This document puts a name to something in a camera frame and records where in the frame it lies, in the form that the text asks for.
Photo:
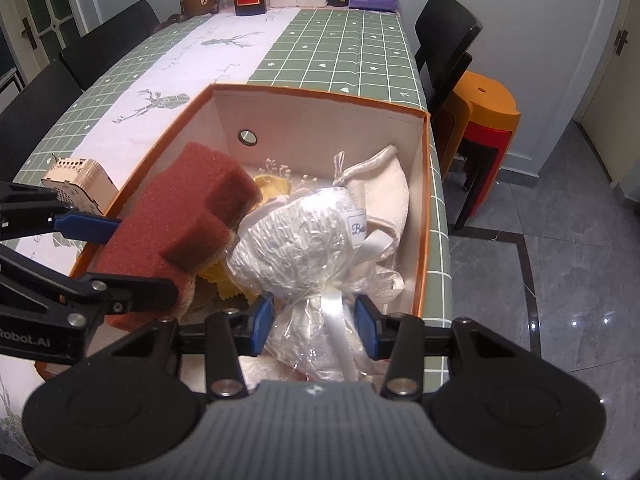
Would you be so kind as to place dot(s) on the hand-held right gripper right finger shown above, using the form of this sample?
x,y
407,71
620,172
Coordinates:
x,y
367,327

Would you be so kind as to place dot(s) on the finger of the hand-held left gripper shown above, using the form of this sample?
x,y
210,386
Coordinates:
x,y
90,227
140,292

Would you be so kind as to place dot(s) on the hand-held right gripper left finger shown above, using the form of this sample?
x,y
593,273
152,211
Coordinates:
x,y
262,322

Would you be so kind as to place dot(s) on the dark red sponge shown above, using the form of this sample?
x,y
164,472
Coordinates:
x,y
170,210

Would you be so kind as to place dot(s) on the white flower bouquet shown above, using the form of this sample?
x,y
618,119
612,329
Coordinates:
x,y
300,240

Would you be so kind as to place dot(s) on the orange cardboard box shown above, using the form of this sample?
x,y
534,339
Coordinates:
x,y
320,125

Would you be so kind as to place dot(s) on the yellow cloth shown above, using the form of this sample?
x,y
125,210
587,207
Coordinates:
x,y
220,280

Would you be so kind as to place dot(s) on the black chair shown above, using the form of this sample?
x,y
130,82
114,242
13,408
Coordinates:
x,y
35,120
445,35
110,45

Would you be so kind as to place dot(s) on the yellow artificial flower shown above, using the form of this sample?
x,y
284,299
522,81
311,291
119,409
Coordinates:
x,y
272,186

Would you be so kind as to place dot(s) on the cream cloth pouch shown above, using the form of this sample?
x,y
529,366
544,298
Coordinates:
x,y
385,185

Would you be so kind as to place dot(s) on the red plastic stool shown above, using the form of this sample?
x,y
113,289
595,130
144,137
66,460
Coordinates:
x,y
487,160

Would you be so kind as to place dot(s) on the glass panel door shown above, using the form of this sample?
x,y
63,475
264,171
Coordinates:
x,y
45,5

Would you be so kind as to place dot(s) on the orange plastic stool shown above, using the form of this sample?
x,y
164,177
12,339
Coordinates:
x,y
485,100

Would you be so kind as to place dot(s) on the cream door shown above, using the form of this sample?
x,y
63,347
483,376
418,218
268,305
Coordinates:
x,y
620,85

